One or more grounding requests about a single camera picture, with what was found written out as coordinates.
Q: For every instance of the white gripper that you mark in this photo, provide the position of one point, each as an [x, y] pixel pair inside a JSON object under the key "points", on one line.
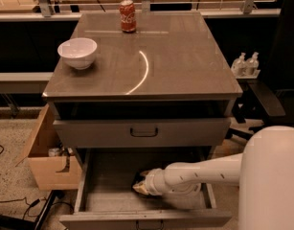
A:
{"points": [[151, 182]]}

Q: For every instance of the dark rxbar blueberry bar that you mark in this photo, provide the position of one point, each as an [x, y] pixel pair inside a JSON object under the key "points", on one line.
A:
{"points": [[138, 177]]}

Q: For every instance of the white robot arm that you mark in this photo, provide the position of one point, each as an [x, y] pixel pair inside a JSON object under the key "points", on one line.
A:
{"points": [[264, 172]]}

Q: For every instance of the open middle drawer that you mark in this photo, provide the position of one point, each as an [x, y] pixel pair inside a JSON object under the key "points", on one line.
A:
{"points": [[106, 201]]}

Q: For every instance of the grey drawer cabinet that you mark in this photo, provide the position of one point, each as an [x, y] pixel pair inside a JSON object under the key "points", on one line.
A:
{"points": [[170, 68]]}

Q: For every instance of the cardboard box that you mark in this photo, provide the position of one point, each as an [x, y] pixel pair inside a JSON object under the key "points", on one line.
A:
{"points": [[60, 172]]}

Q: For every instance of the white bowl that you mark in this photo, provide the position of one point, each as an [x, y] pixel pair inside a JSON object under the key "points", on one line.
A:
{"points": [[78, 53]]}

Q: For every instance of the black office chair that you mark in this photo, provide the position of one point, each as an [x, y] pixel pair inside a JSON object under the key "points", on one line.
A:
{"points": [[270, 97]]}

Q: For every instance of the right clear pump bottle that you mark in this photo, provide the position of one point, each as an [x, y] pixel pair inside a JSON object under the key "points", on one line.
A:
{"points": [[252, 64]]}

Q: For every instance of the red coca-cola can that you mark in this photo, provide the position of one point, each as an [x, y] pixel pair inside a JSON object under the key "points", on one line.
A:
{"points": [[127, 14]]}

